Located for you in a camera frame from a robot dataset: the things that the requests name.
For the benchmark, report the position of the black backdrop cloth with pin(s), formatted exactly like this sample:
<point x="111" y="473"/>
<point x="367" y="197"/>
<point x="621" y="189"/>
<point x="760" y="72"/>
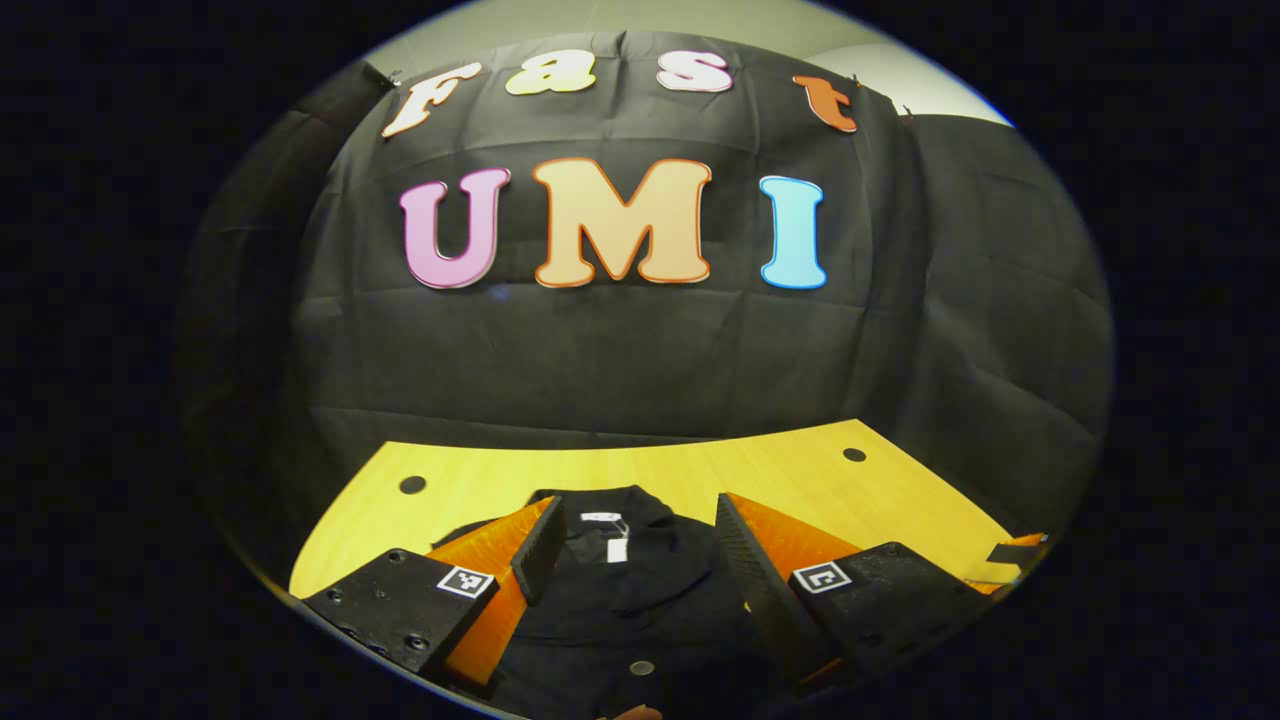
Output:
<point x="640" y="350"/>

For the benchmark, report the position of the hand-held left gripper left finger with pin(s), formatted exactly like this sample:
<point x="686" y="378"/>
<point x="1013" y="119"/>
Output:
<point x="538" y="555"/>

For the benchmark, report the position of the black button shirt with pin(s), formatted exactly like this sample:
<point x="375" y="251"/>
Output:
<point x="630" y="620"/>

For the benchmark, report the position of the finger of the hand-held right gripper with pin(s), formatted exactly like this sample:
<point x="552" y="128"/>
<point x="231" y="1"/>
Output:
<point x="1005" y="553"/>

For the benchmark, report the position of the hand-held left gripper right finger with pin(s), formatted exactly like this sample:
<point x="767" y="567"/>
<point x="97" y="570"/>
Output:
<point x="775" y="600"/>

